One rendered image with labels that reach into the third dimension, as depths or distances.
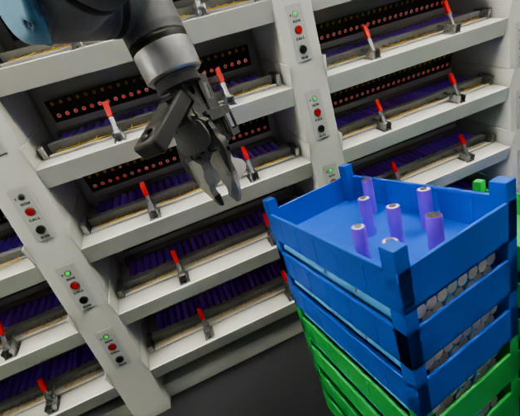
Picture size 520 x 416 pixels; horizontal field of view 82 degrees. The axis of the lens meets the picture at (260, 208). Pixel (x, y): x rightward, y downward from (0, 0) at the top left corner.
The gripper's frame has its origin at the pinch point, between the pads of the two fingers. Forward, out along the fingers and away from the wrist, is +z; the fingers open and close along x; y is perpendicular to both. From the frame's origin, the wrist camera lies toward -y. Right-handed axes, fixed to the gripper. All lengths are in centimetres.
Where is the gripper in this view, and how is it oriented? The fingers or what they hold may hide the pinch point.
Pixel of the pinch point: (224, 198)
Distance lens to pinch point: 50.9
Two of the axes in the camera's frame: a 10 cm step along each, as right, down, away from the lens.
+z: 4.0, 8.7, 2.8
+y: 4.6, -4.6, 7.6
